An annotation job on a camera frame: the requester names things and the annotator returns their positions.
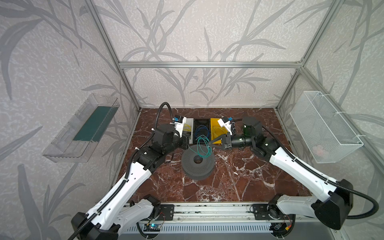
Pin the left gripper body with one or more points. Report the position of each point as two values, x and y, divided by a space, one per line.
184 141

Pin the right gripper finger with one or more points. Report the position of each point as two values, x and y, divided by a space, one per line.
217 139
216 147

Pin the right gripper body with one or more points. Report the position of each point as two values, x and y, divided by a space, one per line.
227 141

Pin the grey perforated spool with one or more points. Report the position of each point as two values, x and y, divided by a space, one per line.
198 163

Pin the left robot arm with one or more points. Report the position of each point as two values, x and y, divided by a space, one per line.
144 163

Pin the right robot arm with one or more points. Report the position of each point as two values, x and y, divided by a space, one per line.
328 203

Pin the yellow storage bin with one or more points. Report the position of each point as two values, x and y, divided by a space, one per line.
216 130

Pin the white storage bin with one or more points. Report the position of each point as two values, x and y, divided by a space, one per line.
188 126

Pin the black storage bin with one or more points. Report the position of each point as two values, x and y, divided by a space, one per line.
202 127

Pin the pink object in basket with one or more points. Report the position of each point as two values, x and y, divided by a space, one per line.
319 151

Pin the left controller board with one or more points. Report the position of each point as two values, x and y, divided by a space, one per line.
154 227

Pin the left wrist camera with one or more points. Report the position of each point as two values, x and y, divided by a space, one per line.
179 122

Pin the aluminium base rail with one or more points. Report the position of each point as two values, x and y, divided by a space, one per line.
210 213

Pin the white wire basket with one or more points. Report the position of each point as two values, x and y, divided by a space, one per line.
320 123

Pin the clear plastic wall tray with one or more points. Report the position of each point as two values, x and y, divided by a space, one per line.
79 138

